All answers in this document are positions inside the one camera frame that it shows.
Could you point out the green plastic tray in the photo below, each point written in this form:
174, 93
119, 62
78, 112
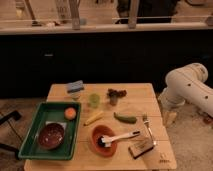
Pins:
51, 111

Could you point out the green plastic cup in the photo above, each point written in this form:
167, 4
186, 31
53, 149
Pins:
94, 100

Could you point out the wooden block with black base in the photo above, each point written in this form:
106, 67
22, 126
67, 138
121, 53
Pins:
138, 149

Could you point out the orange oval plate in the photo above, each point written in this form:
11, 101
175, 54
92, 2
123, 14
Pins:
95, 134

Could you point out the orange round fruit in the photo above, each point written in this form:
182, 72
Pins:
70, 113

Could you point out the white dish brush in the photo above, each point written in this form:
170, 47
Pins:
106, 141

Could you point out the small clear cup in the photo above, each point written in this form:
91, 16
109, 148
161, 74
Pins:
75, 95

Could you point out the dark red bowl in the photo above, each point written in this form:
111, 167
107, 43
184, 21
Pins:
51, 136

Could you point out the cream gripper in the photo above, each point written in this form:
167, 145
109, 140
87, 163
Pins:
168, 117

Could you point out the blue sponge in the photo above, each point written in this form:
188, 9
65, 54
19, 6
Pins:
75, 86

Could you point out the bunch of dark grapes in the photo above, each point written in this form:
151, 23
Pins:
117, 93

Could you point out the silver fork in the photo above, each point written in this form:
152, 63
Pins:
146, 123

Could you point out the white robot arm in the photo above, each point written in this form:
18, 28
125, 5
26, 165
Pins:
186, 84

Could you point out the wooden table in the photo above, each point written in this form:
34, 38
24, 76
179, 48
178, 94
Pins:
140, 100

